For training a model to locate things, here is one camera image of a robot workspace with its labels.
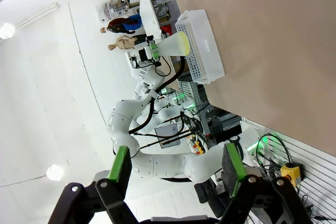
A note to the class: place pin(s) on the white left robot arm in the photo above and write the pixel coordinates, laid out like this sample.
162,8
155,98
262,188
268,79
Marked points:
157,166

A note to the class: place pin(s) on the round ceiling lamp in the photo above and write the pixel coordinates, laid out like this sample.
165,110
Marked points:
55,172
6,30

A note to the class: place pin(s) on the yellow emergency stop box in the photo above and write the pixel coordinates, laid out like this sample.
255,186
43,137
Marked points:
291,174

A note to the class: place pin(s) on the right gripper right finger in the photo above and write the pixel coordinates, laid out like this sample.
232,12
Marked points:
233,169

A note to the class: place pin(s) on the grey flat panel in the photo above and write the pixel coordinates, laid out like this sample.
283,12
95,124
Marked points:
166,136

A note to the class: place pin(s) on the white perforated plastic basket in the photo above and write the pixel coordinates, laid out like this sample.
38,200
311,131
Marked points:
207,51

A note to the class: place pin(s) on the person in blue trousers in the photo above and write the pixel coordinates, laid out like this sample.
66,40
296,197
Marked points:
126,26

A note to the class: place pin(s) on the translucent plastic conical flask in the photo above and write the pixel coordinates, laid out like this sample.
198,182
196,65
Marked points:
173,44

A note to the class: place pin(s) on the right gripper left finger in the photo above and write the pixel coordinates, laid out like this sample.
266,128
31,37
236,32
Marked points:
120,171

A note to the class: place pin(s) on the tan mannequin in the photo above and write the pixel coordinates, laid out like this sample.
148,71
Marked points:
123,43

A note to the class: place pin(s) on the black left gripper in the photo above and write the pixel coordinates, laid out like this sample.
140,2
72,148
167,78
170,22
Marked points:
144,54

